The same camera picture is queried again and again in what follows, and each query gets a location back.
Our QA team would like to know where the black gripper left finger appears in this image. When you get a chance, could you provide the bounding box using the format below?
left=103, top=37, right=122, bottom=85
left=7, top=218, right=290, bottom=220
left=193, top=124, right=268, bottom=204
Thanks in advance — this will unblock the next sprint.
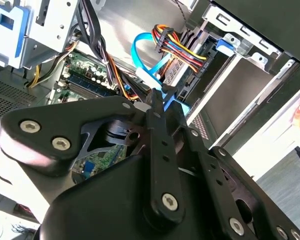
left=0, top=88, right=187, bottom=227

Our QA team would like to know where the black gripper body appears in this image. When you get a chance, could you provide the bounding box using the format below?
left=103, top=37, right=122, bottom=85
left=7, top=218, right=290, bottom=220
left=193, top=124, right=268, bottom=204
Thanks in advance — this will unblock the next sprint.
left=38, top=109, right=261, bottom=240

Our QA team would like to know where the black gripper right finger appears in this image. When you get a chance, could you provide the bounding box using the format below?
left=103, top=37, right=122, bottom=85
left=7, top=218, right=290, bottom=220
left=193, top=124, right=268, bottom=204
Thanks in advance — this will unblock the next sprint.
left=164, top=99, right=300, bottom=240

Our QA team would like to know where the hard disk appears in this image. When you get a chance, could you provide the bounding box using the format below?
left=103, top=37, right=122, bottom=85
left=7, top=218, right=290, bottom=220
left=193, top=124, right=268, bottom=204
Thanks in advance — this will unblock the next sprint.
left=162, top=32, right=241, bottom=118

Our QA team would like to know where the blue SATA wire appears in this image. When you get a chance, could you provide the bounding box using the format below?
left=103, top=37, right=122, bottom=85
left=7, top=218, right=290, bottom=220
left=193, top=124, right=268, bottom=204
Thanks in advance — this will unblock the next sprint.
left=131, top=32, right=178, bottom=101

